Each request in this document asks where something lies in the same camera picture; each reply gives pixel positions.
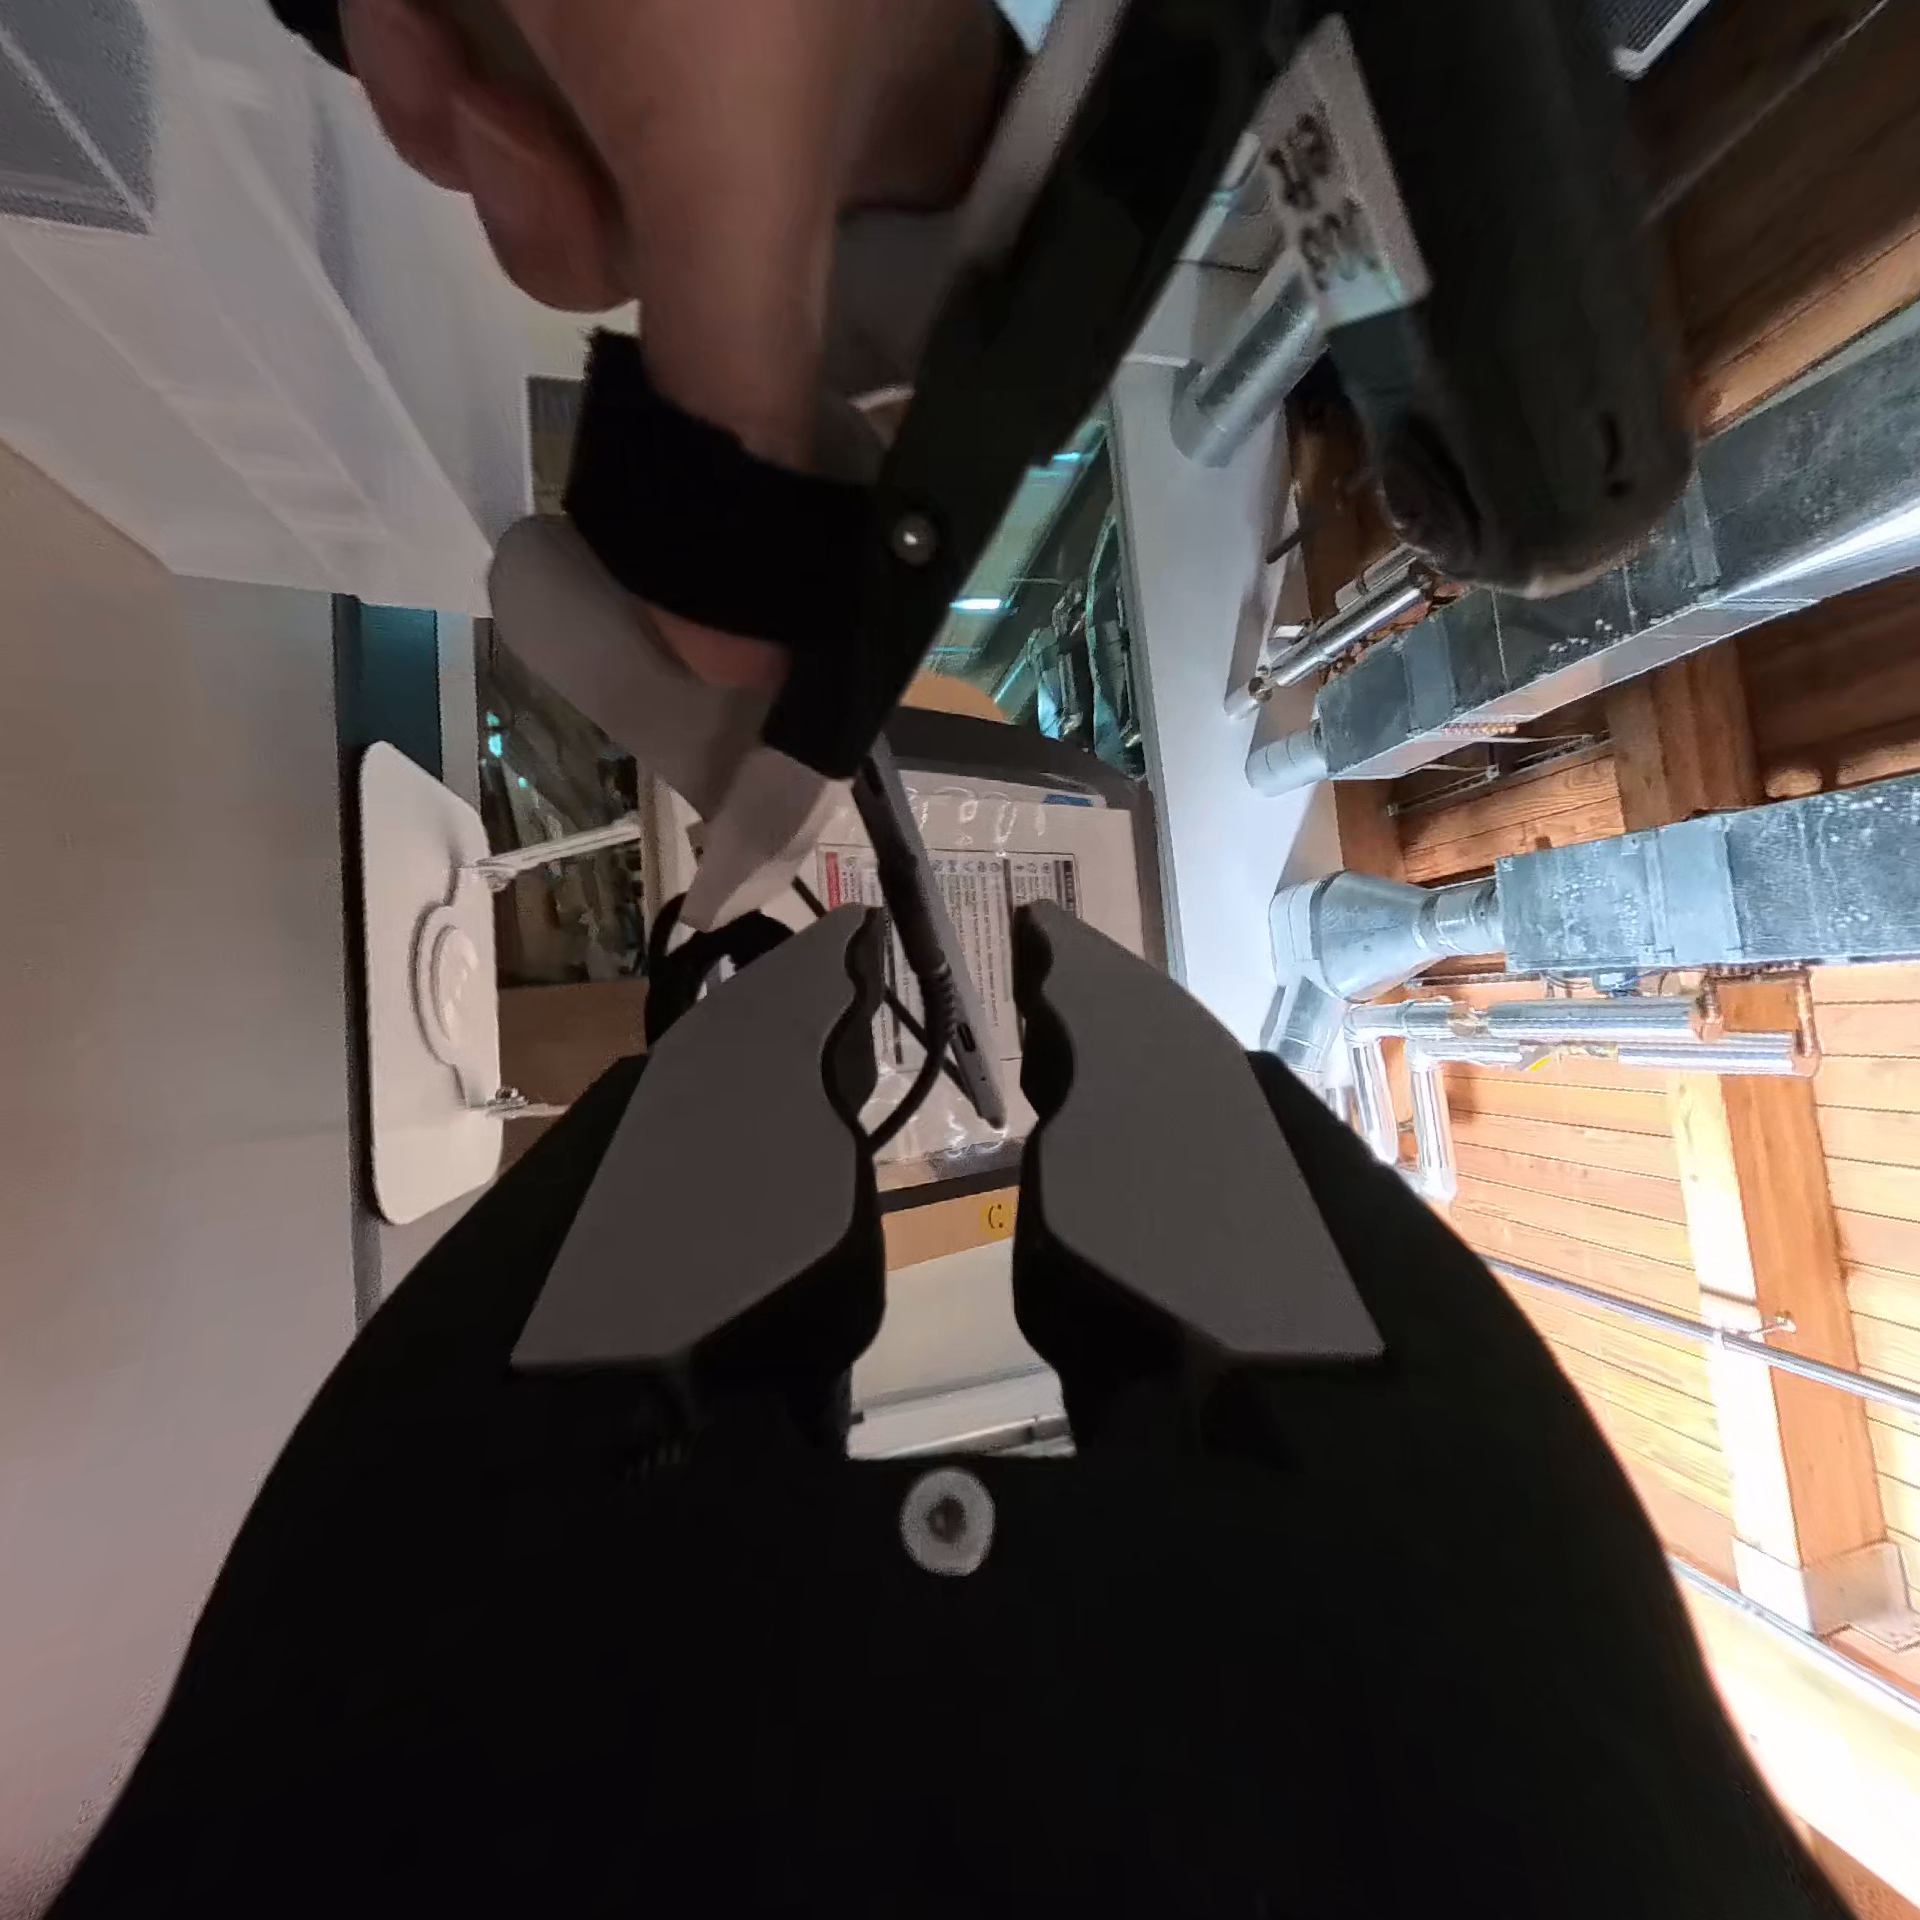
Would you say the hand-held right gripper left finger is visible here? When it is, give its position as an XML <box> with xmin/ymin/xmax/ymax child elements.
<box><xmin>512</xmin><ymin>904</ymin><xmax>888</xmax><ymax>1376</ymax></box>

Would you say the person's left hand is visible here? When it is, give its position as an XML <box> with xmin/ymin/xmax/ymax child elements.
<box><xmin>335</xmin><ymin>0</ymin><xmax>1040</xmax><ymax>688</ymax></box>

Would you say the grey rectangular duct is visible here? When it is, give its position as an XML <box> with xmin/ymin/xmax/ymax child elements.
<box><xmin>1263</xmin><ymin>777</ymin><xmax>1920</xmax><ymax>1086</ymax></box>
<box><xmin>1246</xmin><ymin>298</ymin><xmax>1920</xmax><ymax>801</ymax></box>

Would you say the black braided cable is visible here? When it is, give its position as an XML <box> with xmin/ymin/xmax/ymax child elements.
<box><xmin>643</xmin><ymin>890</ymin><xmax>800</xmax><ymax>1047</ymax></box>

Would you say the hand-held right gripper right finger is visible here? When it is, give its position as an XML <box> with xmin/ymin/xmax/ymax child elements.
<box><xmin>1012</xmin><ymin>902</ymin><xmax>1385</xmax><ymax>1370</ymax></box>

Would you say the instruction board stand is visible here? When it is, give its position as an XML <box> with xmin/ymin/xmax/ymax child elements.
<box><xmin>353</xmin><ymin>702</ymin><xmax>1174</xmax><ymax>1280</ymax></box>

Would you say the white usb adapter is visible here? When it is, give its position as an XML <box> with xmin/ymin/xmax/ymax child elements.
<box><xmin>823</xmin><ymin>754</ymin><xmax>1016</xmax><ymax>1168</ymax></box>

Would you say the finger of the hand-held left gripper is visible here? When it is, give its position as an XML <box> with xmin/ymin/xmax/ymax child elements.
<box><xmin>679</xmin><ymin>749</ymin><xmax>859</xmax><ymax>935</ymax></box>

